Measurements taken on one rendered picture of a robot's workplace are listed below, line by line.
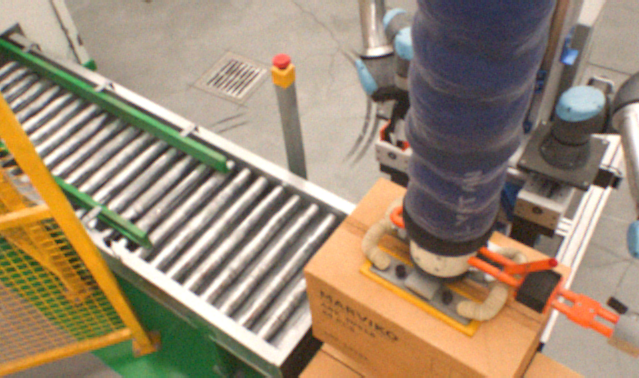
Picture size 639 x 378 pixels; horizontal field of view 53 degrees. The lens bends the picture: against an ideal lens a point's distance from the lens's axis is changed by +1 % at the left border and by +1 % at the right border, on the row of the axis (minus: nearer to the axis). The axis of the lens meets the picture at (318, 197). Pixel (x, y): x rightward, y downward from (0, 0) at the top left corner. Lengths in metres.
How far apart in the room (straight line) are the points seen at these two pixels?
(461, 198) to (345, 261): 0.51
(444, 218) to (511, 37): 0.49
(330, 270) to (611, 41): 3.00
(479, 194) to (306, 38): 3.02
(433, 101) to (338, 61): 2.89
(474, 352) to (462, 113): 0.69
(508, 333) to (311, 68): 2.67
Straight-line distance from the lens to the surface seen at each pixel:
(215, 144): 2.78
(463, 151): 1.23
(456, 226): 1.42
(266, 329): 2.26
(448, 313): 1.65
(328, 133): 3.58
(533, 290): 1.58
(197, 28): 4.50
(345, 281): 1.71
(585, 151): 2.07
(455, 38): 1.07
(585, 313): 1.58
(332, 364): 2.19
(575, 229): 3.00
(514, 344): 1.66
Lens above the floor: 2.54
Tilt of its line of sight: 51 degrees down
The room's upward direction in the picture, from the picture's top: 7 degrees counter-clockwise
